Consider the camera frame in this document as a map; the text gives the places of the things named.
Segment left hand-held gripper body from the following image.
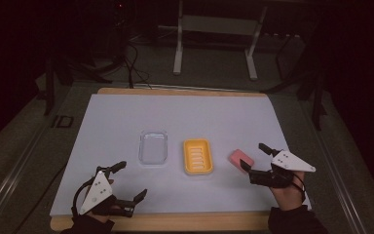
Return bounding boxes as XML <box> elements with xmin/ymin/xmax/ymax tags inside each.
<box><xmin>77</xmin><ymin>165</ymin><xmax>136</xmax><ymax>218</ymax></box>

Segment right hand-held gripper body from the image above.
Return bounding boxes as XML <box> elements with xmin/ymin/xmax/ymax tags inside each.
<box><xmin>248</xmin><ymin>149</ymin><xmax>317</xmax><ymax>189</ymax></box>

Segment pink soap bar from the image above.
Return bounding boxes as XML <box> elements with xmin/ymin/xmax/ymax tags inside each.
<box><xmin>228</xmin><ymin>148</ymin><xmax>255</xmax><ymax>174</ymax></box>

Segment person's left hand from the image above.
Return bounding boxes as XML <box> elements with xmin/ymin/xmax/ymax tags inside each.
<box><xmin>91</xmin><ymin>209</ymin><xmax>113</xmax><ymax>224</ymax></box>

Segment person's right hand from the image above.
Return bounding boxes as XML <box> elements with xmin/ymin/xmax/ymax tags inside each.
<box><xmin>270</xmin><ymin>174</ymin><xmax>307</xmax><ymax>212</ymax></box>

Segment clear plastic tray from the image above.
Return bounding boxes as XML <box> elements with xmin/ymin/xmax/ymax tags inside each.
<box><xmin>137</xmin><ymin>129</ymin><xmax>170</xmax><ymax>167</ymax></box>

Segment yellow soap dish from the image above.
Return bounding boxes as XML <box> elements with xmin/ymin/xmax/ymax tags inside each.
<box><xmin>182</xmin><ymin>137</ymin><xmax>215</xmax><ymax>176</ymax></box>

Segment black stand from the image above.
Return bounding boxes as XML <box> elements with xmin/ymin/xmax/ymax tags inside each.
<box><xmin>43</xmin><ymin>54</ymin><xmax>113</xmax><ymax>117</ymax></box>
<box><xmin>260</xmin><ymin>34</ymin><xmax>328</xmax><ymax>132</ymax></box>

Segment white table mat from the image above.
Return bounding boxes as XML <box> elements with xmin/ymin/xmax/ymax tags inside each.
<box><xmin>49</xmin><ymin>93</ymin><xmax>313</xmax><ymax>217</ymax></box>

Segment white metal stand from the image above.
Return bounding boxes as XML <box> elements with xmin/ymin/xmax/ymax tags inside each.
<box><xmin>157</xmin><ymin>0</ymin><xmax>269</xmax><ymax>82</ymax></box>

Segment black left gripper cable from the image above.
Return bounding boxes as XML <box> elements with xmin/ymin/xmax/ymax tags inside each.
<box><xmin>71</xmin><ymin>176</ymin><xmax>100</xmax><ymax>218</ymax></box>

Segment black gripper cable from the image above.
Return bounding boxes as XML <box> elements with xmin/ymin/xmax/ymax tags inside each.
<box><xmin>292</xmin><ymin>173</ymin><xmax>307</xmax><ymax>203</ymax></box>
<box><xmin>71</xmin><ymin>176</ymin><xmax>100</xmax><ymax>218</ymax></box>

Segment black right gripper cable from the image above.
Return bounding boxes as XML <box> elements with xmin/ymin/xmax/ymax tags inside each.
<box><xmin>292</xmin><ymin>173</ymin><xmax>307</xmax><ymax>203</ymax></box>

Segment metal floor rail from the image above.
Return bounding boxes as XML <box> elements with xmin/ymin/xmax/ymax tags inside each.
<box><xmin>304</xmin><ymin>105</ymin><xmax>368</xmax><ymax>234</ymax></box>
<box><xmin>0</xmin><ymin>129</ymin><xmax>56</xmax><ymax>234</ymax></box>

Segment black floor bracket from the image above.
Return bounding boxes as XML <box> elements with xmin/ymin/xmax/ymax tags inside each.
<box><xmin>51</xmin><ymin>114</ymin><xmax>75</xmax><ymax>129</ymax></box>

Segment black floor cables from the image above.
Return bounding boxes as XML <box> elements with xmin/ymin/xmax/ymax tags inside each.
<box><xmin>122</xmin><ymin>40</ymin><xmax>154</xmax><ymax>90</ymax></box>

